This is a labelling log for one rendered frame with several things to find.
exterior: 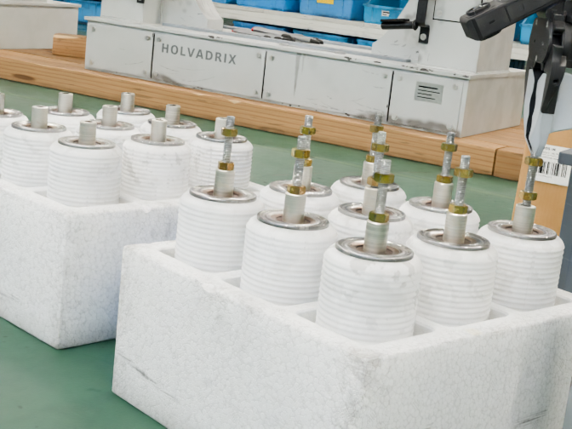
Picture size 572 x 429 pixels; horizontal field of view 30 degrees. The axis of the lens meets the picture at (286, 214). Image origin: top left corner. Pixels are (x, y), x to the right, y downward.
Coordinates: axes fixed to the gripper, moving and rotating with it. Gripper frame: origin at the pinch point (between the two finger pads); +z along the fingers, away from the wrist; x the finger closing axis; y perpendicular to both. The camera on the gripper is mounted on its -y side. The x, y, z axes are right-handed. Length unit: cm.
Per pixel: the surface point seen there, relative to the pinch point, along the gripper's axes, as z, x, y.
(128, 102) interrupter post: 8, 60, -48
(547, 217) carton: 27, 92, 34
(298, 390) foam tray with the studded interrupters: 22.9, -19.4, -24.0
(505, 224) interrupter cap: 9.7, 1.9, -0.8
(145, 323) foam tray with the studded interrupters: 24.6, 0.3, -39.7
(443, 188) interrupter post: 7.6, 8.1, -7.0
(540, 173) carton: 19, 94, 31
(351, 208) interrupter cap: 9.7, 2.7, -18.1
